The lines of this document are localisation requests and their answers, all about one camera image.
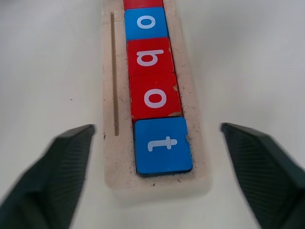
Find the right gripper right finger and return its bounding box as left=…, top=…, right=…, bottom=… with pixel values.
left=220, top=122, right=305, bottom=229

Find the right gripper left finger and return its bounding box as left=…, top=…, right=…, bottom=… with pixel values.
left=0, top=123, right=96, bottom=229

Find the blue letter t block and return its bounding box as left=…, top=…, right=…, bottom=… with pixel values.
left=133, top=116, right=194, bottom=177

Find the red letter o block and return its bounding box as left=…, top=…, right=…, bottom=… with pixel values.
left=128, top=72, right=183, bottom=121

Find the red letter b block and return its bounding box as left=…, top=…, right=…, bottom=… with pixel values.
left=126, top=37, right=176, bottom=78

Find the wooden letter tray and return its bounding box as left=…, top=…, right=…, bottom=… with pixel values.
left=101, top=0, right=214, bottom=206

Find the blue letter o block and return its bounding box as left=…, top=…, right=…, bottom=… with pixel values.
left=124, top=6, right=170, bottom=42

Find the red letter r block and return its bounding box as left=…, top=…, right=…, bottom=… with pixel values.
left=123, top=0, right=164, bottom=10

